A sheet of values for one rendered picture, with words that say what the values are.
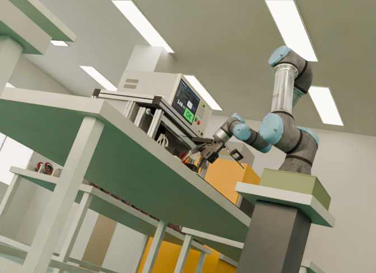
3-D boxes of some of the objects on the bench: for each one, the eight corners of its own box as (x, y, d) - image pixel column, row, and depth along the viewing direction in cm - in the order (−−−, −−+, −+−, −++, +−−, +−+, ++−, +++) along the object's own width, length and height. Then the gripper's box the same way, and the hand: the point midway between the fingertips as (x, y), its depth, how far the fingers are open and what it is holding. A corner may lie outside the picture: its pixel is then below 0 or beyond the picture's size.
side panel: (113, 161, 244) (135, 103, 253) (110, 159, 242) (132, 100, 251) (72, 152, 258) (94, 98, 268) (69, 150, 256) (92, 95, 265)
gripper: (217, 137, 235) (188, 166, 235) (232, 152, 251) (205, 180, 251) (206, 127, 240) (178, 156, 240) (221, 142, 256) (194, 169, 256)
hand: (188, 165), depth 247 cm, fingers open, 14 cm apart
